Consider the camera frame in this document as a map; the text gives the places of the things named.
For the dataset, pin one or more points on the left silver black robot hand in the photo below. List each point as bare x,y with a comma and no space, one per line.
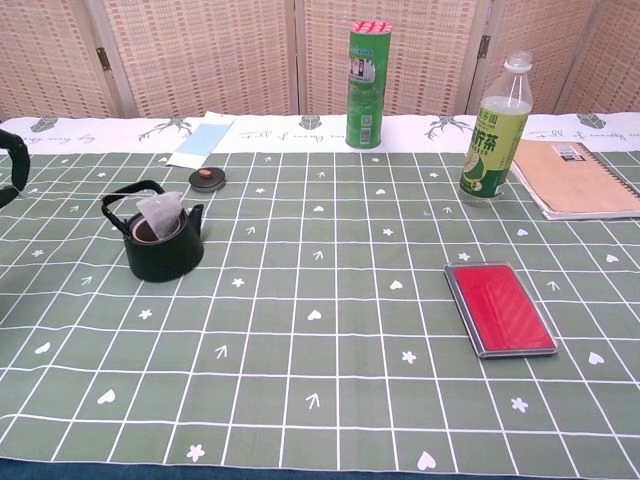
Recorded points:
19,165

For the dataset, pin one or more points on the blue white paper packet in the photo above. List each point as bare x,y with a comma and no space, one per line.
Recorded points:
200,142

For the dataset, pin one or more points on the brass screen hinge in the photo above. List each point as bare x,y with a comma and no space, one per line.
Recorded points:
103,59

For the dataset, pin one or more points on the red flat case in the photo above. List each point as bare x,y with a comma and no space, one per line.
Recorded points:
502,310

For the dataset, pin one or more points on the black teapot lid brown knob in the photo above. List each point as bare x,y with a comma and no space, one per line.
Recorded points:
206,180

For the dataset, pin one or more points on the green cylindrical can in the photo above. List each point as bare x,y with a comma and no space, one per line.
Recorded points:
367,100

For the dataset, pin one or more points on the green tea plastic bottle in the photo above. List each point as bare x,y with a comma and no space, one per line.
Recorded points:
487,150

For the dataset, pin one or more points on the green checked tablecloth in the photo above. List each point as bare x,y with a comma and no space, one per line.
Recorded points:
350,325

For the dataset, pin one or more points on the brown spiral notebook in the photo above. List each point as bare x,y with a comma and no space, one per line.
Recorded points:
575,182

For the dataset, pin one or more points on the woven bamboo folding screen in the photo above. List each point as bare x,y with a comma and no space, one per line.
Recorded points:
200,50

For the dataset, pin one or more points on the dark screen hinge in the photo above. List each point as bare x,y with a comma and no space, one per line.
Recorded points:
484,46

